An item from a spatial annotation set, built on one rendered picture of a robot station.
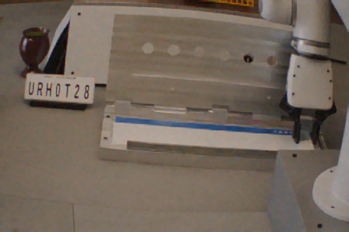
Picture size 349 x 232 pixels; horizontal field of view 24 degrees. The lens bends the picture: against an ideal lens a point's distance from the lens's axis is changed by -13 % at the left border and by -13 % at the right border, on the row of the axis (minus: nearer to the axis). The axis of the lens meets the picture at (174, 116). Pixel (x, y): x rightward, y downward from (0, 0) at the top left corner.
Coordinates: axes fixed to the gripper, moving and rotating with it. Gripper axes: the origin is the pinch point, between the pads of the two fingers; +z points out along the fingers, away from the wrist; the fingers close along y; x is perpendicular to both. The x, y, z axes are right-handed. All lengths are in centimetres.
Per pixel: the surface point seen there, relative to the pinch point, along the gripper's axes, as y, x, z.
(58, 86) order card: -49, 17, -3
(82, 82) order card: -43.9, 17.1, -3.9
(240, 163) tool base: -13.7, -6.6, 5.2
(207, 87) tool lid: -19.3, 10.3, -5.5
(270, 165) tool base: -7.9, -6.6, 5.2
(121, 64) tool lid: -36.0, 10.3, -8.8
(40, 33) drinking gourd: -57, 35, -13
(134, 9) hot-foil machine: -34.7, 25.8, -19.2
